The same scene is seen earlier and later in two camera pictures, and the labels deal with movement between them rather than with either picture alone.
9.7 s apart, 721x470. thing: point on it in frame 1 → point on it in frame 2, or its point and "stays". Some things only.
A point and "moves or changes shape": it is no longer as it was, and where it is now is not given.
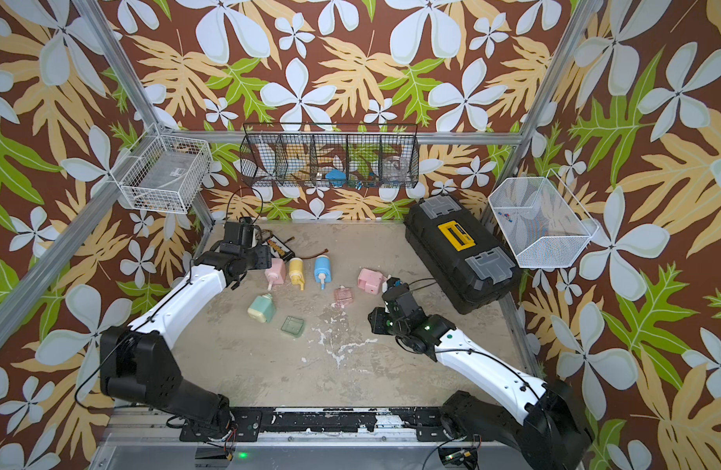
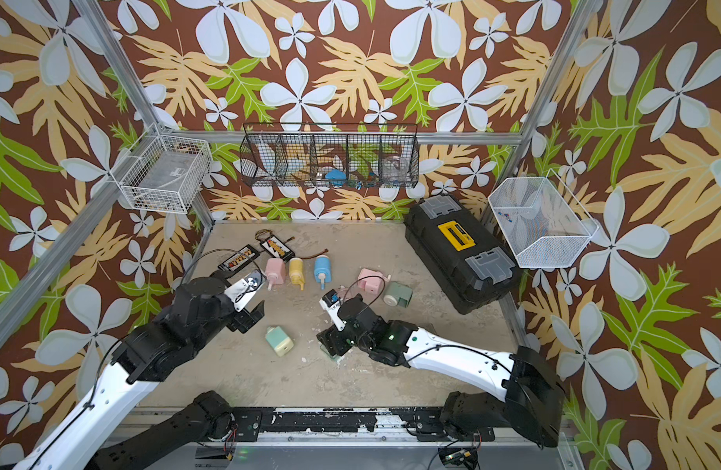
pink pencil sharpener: x=369 y=280 stays
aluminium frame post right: x=543 y=95 stays
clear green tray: x=293 y=325 → x=335 y=357
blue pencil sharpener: x=322 y=273 stays
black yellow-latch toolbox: x=460 y=255 stays
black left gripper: x=264 y=258 → x=247 y=317
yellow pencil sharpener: x=296 y=271 stays
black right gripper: x=376 y=324 → x=332 y=337
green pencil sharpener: x=263 y=307 moves or changes shape
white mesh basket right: x=544 y=224 stays
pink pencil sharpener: x=275 y=275 stays
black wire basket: x=278 y=155 stays
